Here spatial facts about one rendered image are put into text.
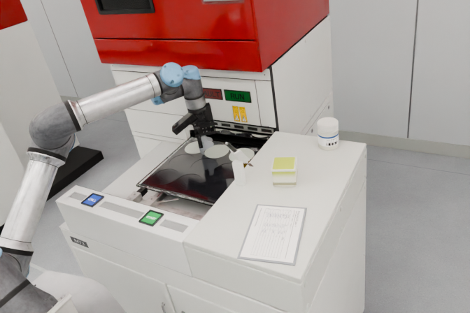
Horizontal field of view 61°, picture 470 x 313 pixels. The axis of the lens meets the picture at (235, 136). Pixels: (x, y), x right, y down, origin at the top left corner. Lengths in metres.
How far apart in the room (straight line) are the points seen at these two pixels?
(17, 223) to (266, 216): 0.72
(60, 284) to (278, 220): 0.71
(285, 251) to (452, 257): 1.50
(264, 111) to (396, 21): 1.50
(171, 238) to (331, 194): 0.48
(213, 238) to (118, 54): 0.97
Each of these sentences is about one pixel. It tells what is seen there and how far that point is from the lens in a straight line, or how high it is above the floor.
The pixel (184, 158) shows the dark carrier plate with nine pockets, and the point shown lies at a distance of 1.61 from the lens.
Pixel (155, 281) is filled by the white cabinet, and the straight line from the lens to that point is 1.40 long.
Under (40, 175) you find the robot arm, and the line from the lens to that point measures 1.33.
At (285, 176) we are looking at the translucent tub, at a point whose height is 1.01.
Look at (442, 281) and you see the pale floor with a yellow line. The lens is 2.32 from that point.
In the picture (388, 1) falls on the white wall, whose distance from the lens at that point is 2.80.
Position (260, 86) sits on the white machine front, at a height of 1.15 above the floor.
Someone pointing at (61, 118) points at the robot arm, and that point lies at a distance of 1.22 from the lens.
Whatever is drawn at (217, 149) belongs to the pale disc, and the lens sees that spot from 1.62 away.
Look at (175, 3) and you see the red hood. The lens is 1.50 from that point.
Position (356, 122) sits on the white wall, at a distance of 3.17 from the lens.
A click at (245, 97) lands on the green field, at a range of 1.53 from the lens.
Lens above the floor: 1.73
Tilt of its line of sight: 30 degrees down
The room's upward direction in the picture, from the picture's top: 10 degrees counter-clockwise
